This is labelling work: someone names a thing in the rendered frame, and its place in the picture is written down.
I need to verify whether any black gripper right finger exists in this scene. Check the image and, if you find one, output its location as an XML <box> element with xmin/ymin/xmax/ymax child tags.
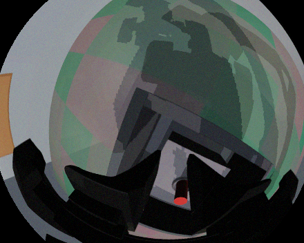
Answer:
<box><xmin>186</xmin><ymin>154</ymin><xmax>272</xmax><ymax>235</ymax></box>

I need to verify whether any dark red peg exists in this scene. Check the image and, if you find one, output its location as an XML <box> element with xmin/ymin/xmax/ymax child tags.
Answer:
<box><xmin>174</xmin><ymin>180</ymin><xmax>188</xmax><ymax>205</ymax></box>

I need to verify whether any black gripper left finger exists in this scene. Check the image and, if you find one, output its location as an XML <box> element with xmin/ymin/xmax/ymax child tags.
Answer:
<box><xmin>65</xmin><ymin>149</ymin><xmax>161</xmax><ymax>232</ymax></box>

